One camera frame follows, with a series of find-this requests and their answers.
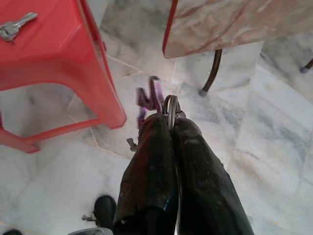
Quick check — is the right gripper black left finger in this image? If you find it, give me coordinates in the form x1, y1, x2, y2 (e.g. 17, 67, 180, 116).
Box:
113, 114, 179, 235

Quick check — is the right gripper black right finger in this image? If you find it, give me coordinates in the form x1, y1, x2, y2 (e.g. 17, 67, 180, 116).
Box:
172, 117, 255, 235

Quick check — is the purple-tagged key bunch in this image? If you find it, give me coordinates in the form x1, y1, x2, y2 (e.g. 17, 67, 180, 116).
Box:
125, 75, 187, 153

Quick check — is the black robot foot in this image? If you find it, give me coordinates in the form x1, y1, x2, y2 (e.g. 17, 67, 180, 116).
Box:
93, 195, 117, 228

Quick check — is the red plastic stool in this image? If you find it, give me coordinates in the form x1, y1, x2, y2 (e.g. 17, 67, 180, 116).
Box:
0, 0, 128, 154

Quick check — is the red-edged marble-pattern table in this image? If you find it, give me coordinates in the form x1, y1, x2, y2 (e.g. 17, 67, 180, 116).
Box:
162, 0, 313, 96

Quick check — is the silver key bunch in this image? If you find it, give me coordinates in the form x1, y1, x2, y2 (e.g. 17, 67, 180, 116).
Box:
0, 12, 39, 43

